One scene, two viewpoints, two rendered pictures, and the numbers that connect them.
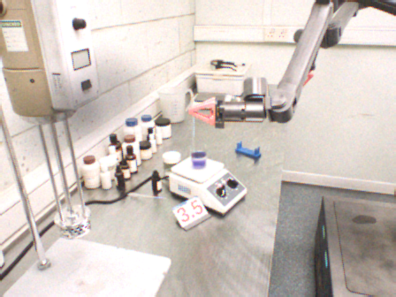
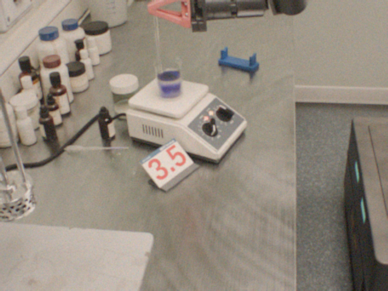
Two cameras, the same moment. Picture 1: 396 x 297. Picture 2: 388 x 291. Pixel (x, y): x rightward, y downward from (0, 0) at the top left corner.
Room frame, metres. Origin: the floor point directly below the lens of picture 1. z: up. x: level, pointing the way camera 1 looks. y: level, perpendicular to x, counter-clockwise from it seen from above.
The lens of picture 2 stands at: (-0.07, 0.06, 1.35)
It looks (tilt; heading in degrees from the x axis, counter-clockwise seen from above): 35 degrees down; 354
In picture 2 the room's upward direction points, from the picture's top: 4 degrees counter-clockwise
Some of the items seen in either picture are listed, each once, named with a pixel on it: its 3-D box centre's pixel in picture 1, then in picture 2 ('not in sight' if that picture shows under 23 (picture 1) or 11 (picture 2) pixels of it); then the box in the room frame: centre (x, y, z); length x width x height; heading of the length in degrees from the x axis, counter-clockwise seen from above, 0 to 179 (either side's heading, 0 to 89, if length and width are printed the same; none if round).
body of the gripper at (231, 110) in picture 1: (231, 111); (214, 3); (0.84, -0.09, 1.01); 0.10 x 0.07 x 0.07; 175
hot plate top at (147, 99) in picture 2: (197, 167); (168, 95); (0.85, 0.00, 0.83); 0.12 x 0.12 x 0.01; 53
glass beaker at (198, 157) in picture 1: (199, 156); (170, 79); (0.84, 0.00, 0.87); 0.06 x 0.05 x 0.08; 17
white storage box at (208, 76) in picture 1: (224, 77); not in sight; (2.08, -0.17, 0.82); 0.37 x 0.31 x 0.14; 164
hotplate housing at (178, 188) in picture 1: (204, 182); (182, 117); (0.83, -0.02, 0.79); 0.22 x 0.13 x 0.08; 53
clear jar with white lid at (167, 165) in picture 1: (171, 165); (125, 97); (0.94, 0.09, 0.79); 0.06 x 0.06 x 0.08
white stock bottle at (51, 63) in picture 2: (131, 150); (56, 80); (1.04, 0.24, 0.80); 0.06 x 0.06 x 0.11
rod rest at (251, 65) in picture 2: (247, 148); (238, 58); (1.11, -0.19, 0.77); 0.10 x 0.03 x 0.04; 48
